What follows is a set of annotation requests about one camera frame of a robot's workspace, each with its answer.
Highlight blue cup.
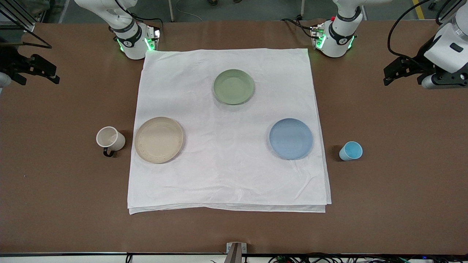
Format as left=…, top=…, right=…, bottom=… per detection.
left=339, top=141, right=363, bottom=161

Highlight white mug with black handle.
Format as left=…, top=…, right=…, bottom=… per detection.
left=96, top=126, right=126, bottom=158

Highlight blue plate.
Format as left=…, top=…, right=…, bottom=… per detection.
left=269, top=118, right=314, bottom=160

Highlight beige gray plate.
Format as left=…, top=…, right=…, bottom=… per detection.
left=134, top=117, right=184, bottom=164

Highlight green plate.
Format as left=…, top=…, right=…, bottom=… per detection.
left=213, top=69, right=255, bottom=105

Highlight white cloth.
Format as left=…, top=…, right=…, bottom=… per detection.
left=127, top=48, right=332, bottom=215

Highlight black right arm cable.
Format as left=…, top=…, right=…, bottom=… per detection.
left=0, top=31, right=53, bottom=49

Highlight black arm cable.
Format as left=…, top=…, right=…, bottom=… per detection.
left=387, top=0, right=439, bottom=61
left=0, top=31, right=53, bottom=49

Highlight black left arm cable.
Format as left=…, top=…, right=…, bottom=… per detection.
left=387, top=0, right=439, bottom=61

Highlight aluminium frame profile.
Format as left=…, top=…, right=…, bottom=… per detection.
left=436, top=0, right=462, bottom=25
left=0, top=7, right=36, bottom=33

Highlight black cables at left base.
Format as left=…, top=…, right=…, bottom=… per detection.
left=281, top=15, right=322, bottom=38

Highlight black cables at base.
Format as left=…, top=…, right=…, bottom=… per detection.
left=130, top=14, right=164, bottom=30
left=281, top=15, right=322, bottom=38

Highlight black cables at right base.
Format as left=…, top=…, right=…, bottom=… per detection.
left=130, top=14, right=164, bottom=30

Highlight white cable on floor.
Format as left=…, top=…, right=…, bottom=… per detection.
left=175, top=0, right=204, bottom=22

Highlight metal bracket at table edge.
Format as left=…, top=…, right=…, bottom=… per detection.
left=224, top=242, right=248, bottom=263

